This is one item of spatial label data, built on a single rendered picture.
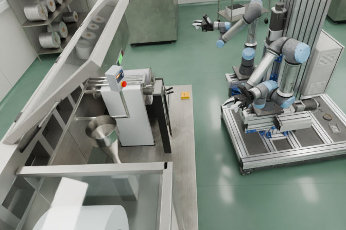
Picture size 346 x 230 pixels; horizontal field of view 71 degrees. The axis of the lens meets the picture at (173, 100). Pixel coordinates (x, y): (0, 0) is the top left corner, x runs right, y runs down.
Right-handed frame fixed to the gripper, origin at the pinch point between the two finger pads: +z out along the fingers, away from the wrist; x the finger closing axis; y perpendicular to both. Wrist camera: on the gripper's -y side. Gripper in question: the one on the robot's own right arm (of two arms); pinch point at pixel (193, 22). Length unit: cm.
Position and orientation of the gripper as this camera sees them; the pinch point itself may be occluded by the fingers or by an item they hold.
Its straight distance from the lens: 254.0
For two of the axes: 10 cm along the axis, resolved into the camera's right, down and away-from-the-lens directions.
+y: 1.5, 6.4, 7.6
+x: 3.2, -7.5, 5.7
